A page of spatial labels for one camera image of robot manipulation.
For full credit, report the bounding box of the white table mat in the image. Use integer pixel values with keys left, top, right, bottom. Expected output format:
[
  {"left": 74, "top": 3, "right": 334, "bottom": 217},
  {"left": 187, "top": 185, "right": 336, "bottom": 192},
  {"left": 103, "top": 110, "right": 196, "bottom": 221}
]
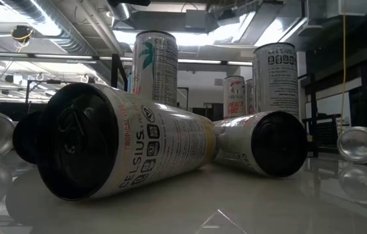
[{"left": 0, "top": 152, "right": 367, "bottom": 234}]

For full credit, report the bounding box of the yellow hanging cord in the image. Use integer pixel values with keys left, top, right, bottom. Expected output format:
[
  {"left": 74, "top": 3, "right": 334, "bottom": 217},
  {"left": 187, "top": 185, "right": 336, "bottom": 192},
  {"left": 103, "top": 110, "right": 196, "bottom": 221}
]
[{"left": 339, "top": 0, "right": 348, "bottom": 133}]

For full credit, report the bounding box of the black screen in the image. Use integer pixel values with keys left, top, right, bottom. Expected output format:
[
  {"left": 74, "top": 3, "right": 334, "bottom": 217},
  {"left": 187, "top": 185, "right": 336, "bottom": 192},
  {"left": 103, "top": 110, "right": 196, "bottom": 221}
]
[{"left": 192, "top": 103, "right": 225, "bottom": 122}]

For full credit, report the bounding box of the black metal stand frame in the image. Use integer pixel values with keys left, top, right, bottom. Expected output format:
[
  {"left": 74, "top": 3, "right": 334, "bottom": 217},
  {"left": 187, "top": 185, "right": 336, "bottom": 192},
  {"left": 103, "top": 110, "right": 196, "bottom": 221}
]
[
  {"left": 176, "top": 86, "right": 190, "bottom": 111},
  {"left": 25, "top": 79, "right": 64, "bottom": 104}
]

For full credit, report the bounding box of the grey ceiling unit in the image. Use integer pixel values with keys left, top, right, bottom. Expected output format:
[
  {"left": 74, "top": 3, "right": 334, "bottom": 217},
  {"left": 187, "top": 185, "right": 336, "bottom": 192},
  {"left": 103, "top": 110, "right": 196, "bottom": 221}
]
[{"left": 184, "top": 8, "right": 207, "bottom": 30}]

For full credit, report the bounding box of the long silver spiral duct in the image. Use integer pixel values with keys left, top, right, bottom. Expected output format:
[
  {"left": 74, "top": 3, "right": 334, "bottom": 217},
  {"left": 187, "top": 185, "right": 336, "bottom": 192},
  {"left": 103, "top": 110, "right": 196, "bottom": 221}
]
[{"left": 6, "top": 0, "right": 112, "bottom": 58}]

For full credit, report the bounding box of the Celsius can with blue base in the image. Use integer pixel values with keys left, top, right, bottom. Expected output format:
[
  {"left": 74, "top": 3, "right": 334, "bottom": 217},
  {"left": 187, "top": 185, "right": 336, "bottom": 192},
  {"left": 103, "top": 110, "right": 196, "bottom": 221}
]
[{"left": 252, "top": 42, "right": 300, "bottom": 120}]

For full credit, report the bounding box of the Celsius Peach Vibe can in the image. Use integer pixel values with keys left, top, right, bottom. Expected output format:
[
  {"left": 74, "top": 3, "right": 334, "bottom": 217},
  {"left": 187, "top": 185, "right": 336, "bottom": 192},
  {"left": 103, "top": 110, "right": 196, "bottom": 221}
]
[
  {"left": 223, "top": 75, "right": 246, "bottom": 120},
  {"left": 244, "top": 79, "right": 255, "bottom": 115}
]

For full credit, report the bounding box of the long ceiling light strip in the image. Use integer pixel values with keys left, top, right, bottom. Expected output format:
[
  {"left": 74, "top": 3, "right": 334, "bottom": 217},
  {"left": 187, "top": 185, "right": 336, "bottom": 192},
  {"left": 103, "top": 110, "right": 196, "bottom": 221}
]
[{"left": 82, "top": 54, "right": 252, "bottom": 66}]

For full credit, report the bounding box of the black wire rack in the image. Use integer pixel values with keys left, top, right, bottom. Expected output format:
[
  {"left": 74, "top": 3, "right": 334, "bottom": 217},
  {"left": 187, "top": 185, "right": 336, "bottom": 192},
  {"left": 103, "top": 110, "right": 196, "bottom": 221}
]
[{"left": 305, "top": 112, "right": 342, "bottom": 154}]

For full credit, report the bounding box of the Celsius Tropical Vibe can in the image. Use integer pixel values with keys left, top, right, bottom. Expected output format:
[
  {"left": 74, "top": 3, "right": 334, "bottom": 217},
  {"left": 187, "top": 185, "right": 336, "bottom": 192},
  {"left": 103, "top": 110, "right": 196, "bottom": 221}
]
[
  {"left": 12, "top": 110, "right": 46, "bottom": 165},
  {"left": 36, "top": 83, "right": 220, "bottom": 201},
  {"left": 336, "top": 125, "right": 367, "bottom": 164},
  {"left": 212, "top": 110, "right": 309, "bottom": 179},
  {"left": 132, "top": 30, "right": 179, "bottom": 108}
]

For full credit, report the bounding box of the black ceiling cable reel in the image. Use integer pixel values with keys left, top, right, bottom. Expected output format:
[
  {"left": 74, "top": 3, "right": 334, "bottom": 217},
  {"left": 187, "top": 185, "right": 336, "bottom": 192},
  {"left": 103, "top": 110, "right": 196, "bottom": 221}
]
[{"left": 10, "top": 25, "right": 34, "bottom": 43}]

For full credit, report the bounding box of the round silver duct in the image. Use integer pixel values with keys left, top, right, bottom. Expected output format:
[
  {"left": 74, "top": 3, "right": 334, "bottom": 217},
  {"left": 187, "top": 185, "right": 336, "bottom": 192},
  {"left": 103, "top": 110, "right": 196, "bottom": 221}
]
[{"left": 105, "top": 0, "right": 133, "bottom": 21}]

